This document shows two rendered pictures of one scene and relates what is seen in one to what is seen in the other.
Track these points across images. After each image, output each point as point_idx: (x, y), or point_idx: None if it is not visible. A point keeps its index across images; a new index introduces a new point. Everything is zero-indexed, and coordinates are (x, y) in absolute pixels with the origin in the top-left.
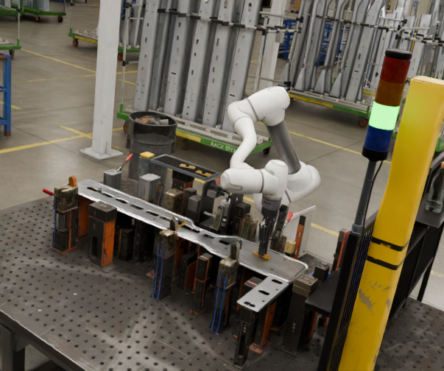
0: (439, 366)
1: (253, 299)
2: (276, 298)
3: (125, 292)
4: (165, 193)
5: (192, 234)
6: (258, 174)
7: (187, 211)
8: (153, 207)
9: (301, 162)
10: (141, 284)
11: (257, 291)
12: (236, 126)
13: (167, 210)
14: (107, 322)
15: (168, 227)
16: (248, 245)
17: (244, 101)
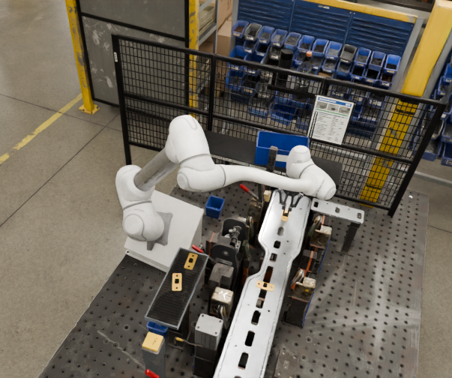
0: None
1: (351, 214)
2: None
3: (309, 350)
4: (230, 303)
5: (279, 270)
6: (317, 166)
7: (228, 286)
8: (240, 320)
9: (136, 170)
10: (285, 342)
11: (339, 213)
12: (229, 180)
13: (240, 304)
14: (359, 346)
15: (299, 283)
16: (270, 227)
17: (204, 159)
